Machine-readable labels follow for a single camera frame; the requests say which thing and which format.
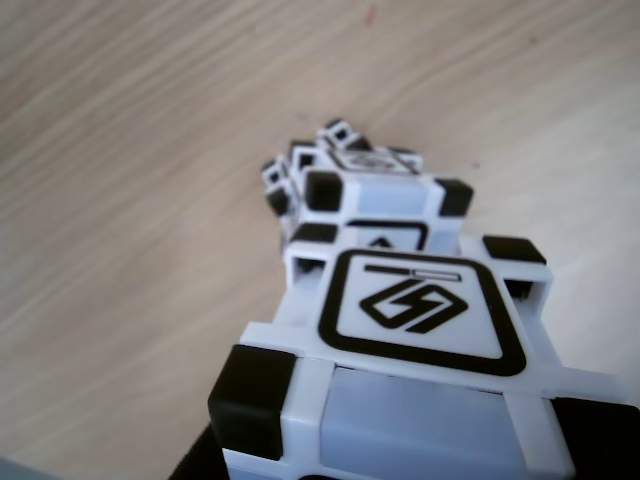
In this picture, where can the white cube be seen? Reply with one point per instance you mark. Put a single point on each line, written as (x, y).
(420, 310)
(277, 200)
(390, 197)

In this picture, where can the white cube, X-shaped symbol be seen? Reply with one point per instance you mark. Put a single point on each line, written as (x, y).
(277, 200)

